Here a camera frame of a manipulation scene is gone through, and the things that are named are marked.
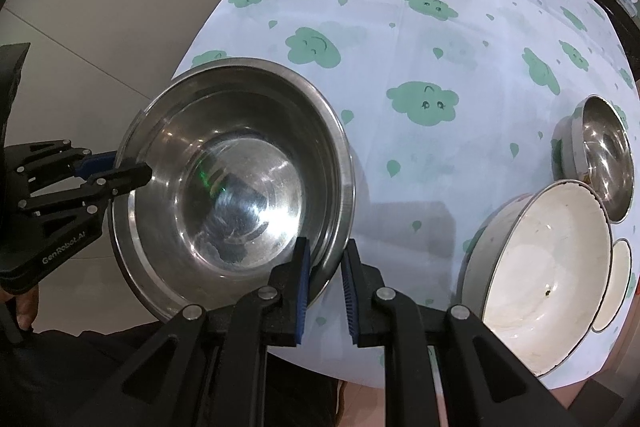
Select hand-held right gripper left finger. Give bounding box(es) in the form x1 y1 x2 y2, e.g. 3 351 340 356
100 236 313 427

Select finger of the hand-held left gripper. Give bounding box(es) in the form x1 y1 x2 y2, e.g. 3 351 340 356
17 163 152 215
15 139 118 180

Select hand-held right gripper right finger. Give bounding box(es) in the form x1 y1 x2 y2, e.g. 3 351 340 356
340 239 571 427

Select large stainless steel bowl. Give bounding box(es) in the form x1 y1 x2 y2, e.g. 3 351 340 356
107 59 357 325
122 67 353 308

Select large white enamel bowl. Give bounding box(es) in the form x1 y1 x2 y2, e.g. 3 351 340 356
454 179 613 379

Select small white bowl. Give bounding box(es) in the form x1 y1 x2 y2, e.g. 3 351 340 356
592 238 633 333

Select small stainless steel bowl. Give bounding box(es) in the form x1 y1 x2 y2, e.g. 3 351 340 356
552 95 635 224

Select person's left hand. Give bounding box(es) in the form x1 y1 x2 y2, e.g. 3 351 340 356
0 284 40 335

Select green cloud print tablecloth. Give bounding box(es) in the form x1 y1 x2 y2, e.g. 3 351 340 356
172 0 640 390

